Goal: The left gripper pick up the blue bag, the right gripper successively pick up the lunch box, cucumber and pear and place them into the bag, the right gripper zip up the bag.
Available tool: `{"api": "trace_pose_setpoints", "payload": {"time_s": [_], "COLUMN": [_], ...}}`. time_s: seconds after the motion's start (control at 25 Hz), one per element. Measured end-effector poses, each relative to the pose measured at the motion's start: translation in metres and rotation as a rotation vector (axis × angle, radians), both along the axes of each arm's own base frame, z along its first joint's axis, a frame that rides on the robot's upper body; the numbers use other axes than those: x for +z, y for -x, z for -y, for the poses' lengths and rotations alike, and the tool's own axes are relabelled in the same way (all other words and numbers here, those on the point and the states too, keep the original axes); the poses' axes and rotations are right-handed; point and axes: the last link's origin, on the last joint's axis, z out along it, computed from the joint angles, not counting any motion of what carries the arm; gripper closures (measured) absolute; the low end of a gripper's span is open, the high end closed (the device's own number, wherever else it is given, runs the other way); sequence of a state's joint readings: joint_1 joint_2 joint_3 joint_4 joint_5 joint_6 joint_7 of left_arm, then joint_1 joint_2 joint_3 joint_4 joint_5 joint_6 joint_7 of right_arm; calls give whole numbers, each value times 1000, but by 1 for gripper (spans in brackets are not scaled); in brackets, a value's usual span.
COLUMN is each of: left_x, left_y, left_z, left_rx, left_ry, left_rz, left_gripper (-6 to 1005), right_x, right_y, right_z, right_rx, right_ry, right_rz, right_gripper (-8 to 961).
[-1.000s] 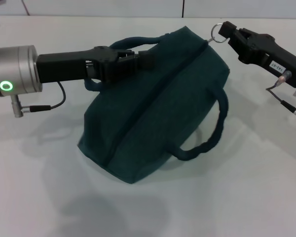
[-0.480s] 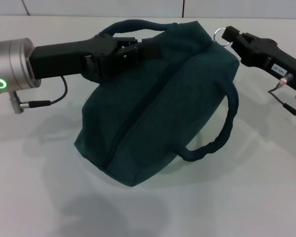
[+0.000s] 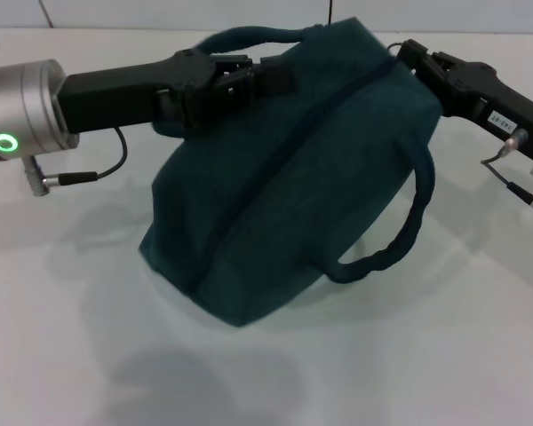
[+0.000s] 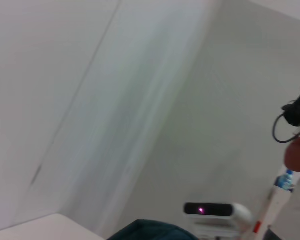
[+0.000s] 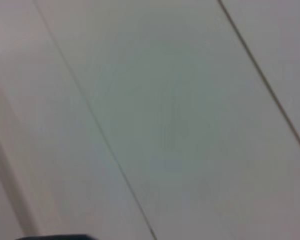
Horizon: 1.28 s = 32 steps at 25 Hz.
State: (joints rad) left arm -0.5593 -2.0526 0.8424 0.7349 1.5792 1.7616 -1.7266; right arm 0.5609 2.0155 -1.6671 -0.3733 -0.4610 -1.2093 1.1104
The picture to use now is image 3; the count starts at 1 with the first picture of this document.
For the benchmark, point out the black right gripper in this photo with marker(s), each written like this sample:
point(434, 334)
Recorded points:
point(493, 102)

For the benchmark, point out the dark teal insulated lunch bag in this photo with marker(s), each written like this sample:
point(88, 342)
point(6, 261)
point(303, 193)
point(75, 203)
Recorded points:
point(315, 177)

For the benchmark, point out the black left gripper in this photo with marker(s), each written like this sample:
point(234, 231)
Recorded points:
point(124, 95)

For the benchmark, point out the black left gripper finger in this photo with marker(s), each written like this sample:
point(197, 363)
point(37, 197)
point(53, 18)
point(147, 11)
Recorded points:
point(266, 82)

